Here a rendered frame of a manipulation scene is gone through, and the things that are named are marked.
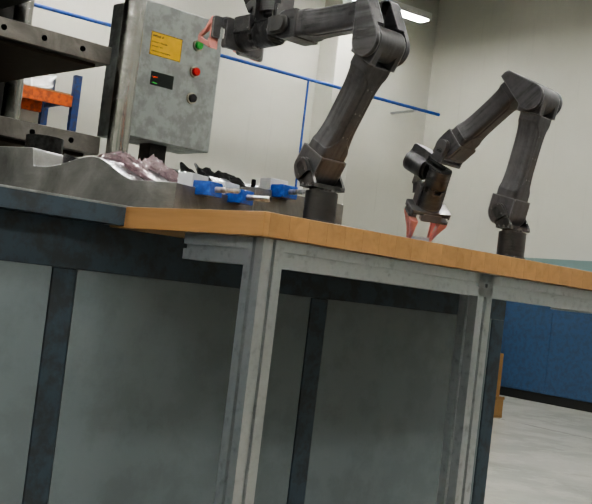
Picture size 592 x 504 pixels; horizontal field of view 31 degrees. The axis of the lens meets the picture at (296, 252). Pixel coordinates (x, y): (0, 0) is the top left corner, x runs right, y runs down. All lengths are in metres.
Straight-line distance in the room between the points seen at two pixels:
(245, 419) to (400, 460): 0.96
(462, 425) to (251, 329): 0.57
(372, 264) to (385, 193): 9.57
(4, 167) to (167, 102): 0.97
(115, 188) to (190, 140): 1.15
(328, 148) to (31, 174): 0.64
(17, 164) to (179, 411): 0.61
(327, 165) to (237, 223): 0.34
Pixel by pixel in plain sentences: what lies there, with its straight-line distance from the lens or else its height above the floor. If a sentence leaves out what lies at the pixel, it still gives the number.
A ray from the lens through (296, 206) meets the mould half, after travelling 2.34.
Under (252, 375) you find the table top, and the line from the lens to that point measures 1.72.
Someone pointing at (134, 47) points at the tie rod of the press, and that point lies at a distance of 2.99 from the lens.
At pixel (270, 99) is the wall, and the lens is 10.56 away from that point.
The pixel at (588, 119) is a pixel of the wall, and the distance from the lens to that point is 10.35.
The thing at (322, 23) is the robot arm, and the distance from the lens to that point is 2.10.
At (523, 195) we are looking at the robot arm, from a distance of 2.48.
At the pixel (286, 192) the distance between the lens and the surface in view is 2.28.
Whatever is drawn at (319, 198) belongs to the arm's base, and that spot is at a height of 0.86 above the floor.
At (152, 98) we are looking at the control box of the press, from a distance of 3.17.
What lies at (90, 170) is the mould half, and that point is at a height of 0.87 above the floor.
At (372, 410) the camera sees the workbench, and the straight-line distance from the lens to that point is 2.53.
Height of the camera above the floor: 0.67
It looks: 2 degrees up
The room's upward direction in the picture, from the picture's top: 7 degrees clockwise
